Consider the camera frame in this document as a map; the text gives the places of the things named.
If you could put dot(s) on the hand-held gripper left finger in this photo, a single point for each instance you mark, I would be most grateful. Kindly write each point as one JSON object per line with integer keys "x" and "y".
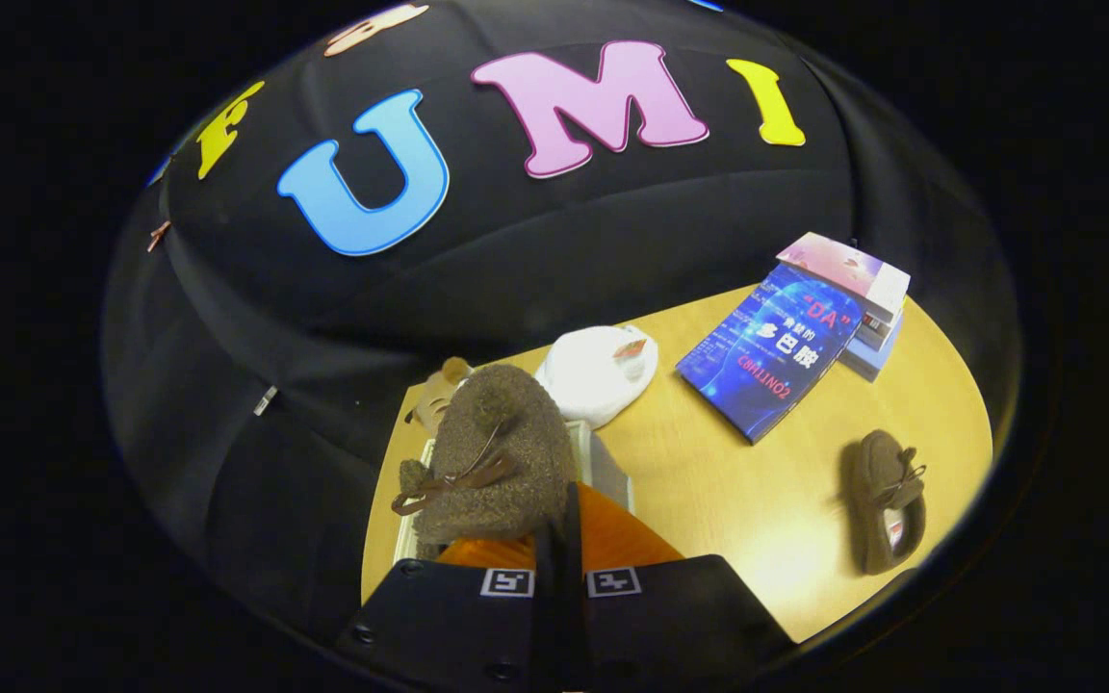
{"x": 449, "y": 626}

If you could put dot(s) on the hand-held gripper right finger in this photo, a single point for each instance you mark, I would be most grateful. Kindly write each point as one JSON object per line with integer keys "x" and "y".
{"x": 680, "y": 616}

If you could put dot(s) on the fabric storage box with lid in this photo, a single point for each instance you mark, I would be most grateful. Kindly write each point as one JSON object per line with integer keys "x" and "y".
{"x": 605, "y": 467}

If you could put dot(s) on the brown fuzzy shoe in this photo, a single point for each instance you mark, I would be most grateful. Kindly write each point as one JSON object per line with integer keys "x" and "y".
{"x": 506, "y": 452}
{"x": 887, "y": 500}

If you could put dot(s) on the brown plush toy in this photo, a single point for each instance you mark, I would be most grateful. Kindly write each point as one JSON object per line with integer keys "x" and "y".
{"x": 434, "y": 390}

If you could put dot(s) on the blue book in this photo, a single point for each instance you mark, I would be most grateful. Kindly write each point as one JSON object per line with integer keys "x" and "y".
{"x": 771, "y": 351}

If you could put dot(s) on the white clip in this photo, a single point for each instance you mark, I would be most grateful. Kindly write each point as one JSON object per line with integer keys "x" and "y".
{"x": 265, "y": 400}

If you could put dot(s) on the grey book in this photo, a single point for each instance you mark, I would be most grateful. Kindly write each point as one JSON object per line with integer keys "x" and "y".
{"x": 874, "y": 346}

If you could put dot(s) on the pink book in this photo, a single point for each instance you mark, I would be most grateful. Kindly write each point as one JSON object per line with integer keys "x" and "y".
{"x": 848, "y": 265}

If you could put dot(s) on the pink clip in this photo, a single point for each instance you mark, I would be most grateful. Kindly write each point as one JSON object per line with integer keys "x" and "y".
{"x": 159, "y": 235}

